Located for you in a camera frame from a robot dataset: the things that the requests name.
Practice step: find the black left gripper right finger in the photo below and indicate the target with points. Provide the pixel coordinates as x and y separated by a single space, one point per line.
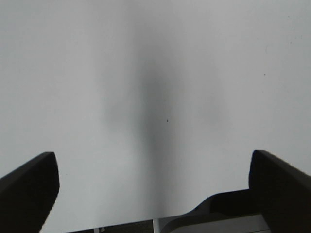
281 192

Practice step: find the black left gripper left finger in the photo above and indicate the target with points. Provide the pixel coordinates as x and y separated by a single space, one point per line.
28 193

